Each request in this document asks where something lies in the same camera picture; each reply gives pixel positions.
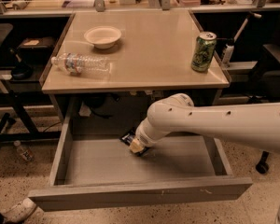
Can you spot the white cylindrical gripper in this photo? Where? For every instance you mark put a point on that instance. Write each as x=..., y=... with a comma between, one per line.
x=142, y=138

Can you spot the dark blue snack bar wrapper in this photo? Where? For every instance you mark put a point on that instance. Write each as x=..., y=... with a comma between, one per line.
x=129, y=137

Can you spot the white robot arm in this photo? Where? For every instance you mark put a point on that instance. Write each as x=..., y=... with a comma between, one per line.
x=228, y=122

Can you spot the open grey drawer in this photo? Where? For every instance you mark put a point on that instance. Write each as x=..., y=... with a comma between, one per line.
x=93, y=169

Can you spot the clear plastic water bottle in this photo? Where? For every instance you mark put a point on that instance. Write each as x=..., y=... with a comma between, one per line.
x=79, y=64

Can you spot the small bottle on floor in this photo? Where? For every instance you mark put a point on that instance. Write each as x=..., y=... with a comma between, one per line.
x=24, y=151

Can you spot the white paper bowl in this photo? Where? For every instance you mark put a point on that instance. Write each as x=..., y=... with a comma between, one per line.
x=103, y=37

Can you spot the green drink can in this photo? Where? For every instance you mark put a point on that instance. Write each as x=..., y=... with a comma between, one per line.
x=204, y=51

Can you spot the white sneaker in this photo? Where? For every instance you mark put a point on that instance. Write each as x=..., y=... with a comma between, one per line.
x=19, y=212

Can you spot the black round floor device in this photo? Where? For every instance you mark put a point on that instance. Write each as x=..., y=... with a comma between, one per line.
x=21, y=70

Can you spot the black box under bench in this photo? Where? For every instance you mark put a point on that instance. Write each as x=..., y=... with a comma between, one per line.
x=36, y=51

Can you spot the black office chair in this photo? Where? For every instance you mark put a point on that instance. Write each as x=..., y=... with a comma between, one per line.
x=264, y=80

